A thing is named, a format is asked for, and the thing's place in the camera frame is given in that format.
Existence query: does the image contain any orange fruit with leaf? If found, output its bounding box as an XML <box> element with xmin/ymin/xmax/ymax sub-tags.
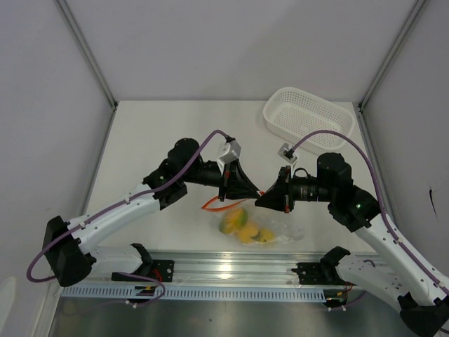
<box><xmin>236</xmin><ymin>224</ymin><xmax>260</xmax><ymax>244</ymax></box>

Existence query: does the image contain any white slotted cable duct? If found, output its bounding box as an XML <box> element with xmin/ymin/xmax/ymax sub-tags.
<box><xmin>61</xmin><ymin>284</ymin><xmax>326</xmax><ymax>303</ymax></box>

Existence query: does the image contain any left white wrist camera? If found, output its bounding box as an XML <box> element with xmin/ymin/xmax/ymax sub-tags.
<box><xmin>216</xmin><ymin>138</ymin><xmax>241</xmax><ymax>173</ymax></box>

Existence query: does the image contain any white perforated plastic basket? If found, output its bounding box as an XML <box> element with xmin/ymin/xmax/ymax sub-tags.
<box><xmin>262</xmin><ymin>87</ymin><xmax>356</xmax><ymax>145</ymax></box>

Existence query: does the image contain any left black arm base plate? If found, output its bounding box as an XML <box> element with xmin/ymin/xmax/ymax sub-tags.
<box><xmin>112</xmin><ymin>260</ymin><xmax>175</xmax><ymax>283</ymax></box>

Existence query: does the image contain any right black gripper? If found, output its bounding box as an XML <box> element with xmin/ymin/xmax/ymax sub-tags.
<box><xmin>255</xmin><ymin>166</ymin><xmax>335</xmax><ymax>213</ymax></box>

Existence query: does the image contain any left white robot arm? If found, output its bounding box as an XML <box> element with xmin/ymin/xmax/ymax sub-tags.
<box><xmin>42</xmin><ymin>138</ymin><xmax>260</xmax><ymax>287</ymax></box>

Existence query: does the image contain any right side aluminium rail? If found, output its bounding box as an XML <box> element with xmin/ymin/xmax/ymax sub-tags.
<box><xmin>353</xmin><ymin>103</ymin><xmax>398</xmax><ymax>226</ymax></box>

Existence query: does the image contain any aluminium mounting rail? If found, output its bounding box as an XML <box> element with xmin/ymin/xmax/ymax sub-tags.
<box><xmin>48</xmin><ymin>244</ymin><xmax>348</xmax><ymax>287</ymax></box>

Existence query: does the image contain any right aluminium frame post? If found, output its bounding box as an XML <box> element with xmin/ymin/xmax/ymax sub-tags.
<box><xmin>358</xmin><ymin>0</ymin><xmax>430</xmax><ymax>113</ymax></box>

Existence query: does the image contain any yellow green mango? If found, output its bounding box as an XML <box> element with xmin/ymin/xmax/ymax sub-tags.
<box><xmin>219</xmin><ymin>207</ymin><xmax>248</xmax><ymax>234</ymax></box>

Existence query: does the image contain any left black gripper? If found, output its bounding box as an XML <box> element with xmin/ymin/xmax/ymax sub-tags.
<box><xmin>182</xmin><ymin>159</ymin><xmax>260</xmax><ymax>202</ymax></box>

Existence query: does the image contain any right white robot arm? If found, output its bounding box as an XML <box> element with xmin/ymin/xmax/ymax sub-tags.
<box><xmin>255</xmin><ymin>153</ymin><xmax>448</xmax><ymax>336</ymax></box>

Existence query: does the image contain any clear orange zip top bag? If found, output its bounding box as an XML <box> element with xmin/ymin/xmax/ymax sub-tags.
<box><xmin>201</xmin><ymin>197</ymin><xmax>304</xmax><ymax>246</ymax></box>

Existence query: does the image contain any left aluminium frame post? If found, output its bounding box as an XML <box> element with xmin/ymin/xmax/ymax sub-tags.
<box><xmin>53</xmin><ymin>0</ymin><xmax>118</xmax><ymax>110</ymax></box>

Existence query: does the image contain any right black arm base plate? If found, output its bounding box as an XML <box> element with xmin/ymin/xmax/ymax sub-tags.
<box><xmin>290</xmin><ymin>263</ymin><xmax>345</xmax><ymax>286</ymax></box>

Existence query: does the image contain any aluminium frame post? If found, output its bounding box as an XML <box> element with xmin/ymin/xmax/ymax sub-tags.
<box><xmin>53</xmin><ymin>0</ymin><xmax>118</xmax><ymax>110</ymax></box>
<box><xmin>358</xmin><ymin>0</ymin><xmax>430</xmax><ymax>113</ymax></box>

